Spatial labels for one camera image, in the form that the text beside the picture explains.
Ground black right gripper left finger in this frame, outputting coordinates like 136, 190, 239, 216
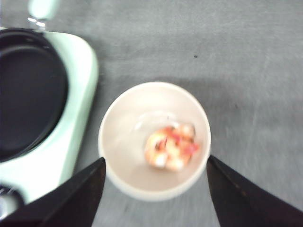
0, 157, 106, 227

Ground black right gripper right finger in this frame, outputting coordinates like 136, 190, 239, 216
207, 156, 303, 227

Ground orange toy shrimp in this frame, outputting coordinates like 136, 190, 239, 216
144, 123, 200, 171

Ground beige ceramic bowl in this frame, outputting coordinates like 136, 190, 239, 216
98, 82, 211, 201

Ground mint green breakfast maker base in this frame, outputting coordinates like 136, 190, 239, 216
0, 31, 98, 203

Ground right silver control knob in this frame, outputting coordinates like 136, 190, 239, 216
0, 185, 25, 218

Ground small black frying pan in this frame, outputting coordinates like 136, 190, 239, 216
0, 0, 68, 162

